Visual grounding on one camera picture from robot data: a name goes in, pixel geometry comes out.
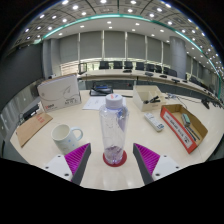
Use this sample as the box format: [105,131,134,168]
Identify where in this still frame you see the flat brown cardboard sheet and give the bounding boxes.
[15,112,54,148]

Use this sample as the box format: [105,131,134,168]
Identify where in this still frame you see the flat round red coaster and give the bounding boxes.
[102,149,128,168]

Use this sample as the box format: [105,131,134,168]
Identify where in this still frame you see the round ceiling lights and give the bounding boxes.
[23,0,224,78]

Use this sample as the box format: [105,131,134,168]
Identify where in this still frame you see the black desk device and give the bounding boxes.
[89,82,114,97]

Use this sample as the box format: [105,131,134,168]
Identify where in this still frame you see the white remote control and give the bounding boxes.
[143,112,165,133]

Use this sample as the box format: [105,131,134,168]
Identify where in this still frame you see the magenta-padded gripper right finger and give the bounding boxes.
[132,143,183,186]

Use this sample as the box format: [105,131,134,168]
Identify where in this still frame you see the black hand tool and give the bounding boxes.
[143,95,162,105]

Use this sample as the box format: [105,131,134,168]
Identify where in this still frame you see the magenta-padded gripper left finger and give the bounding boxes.
[42,142,93,186]

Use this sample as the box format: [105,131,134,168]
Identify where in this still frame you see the small grey-green block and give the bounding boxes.
[180,113,192,127]

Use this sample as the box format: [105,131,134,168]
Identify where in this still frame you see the small open white box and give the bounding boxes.
[132,84,168,112]

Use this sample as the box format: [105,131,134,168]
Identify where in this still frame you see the black marker pen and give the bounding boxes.
[185,124,201,143]

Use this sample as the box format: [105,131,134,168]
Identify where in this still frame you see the row of black office chairs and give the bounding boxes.
[98,60,201,88]

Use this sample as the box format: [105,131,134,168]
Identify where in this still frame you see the large white cardboard box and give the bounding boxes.
[36,73,83,113]

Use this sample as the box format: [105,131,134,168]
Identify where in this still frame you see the white paper sheet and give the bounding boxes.
[82,96,108,111]

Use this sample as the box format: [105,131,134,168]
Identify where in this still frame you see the white ceramic mug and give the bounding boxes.
[50,123,84,155]

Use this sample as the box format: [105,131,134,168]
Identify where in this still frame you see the clear plastic water bottle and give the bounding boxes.
[98,93,130,165]

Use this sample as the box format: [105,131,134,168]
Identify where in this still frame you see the black flat device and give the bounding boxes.
[21,103,40,121]

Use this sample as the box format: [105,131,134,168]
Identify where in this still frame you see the open brown red-labelled cardboard box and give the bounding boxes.
[159,103,209,155]

